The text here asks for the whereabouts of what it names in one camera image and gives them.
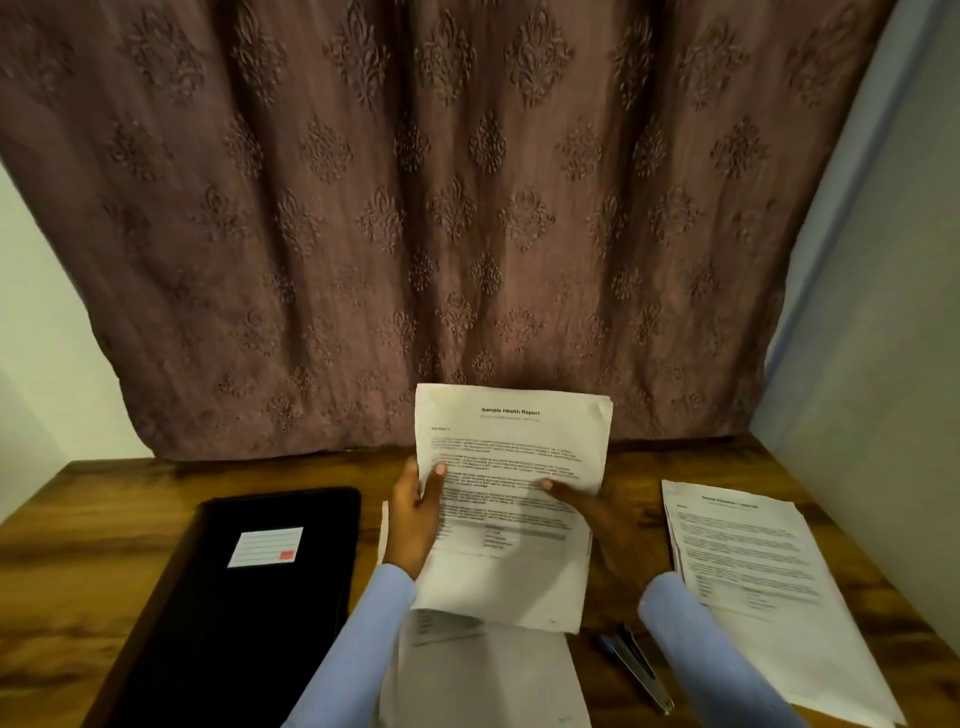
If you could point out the person's left thumb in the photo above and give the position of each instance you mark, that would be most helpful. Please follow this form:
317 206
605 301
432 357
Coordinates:
436 484

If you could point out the stack of printed paper sheets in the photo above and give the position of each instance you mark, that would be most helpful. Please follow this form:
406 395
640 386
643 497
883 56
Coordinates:
772 592

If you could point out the person's left forearm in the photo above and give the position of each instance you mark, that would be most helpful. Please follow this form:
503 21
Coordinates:
352 649

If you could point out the black folder with white label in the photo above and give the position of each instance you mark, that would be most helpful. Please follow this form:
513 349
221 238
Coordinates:
232 615

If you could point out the printed white paper sheet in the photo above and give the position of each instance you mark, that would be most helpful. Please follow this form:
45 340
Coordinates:
480 675
510 502

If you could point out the brown patterned curtain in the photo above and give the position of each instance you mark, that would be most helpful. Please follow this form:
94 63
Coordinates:
450 217

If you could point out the person's right hand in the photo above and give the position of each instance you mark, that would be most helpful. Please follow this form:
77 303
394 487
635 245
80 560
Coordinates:
611 532

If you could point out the person's right forearm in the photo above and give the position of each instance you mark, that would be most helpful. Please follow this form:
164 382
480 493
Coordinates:
712 652

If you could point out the person's left hand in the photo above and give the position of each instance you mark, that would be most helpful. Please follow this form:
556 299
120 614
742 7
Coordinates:
409 525

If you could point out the person's right thumb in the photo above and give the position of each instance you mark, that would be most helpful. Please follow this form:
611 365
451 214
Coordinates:
566 493

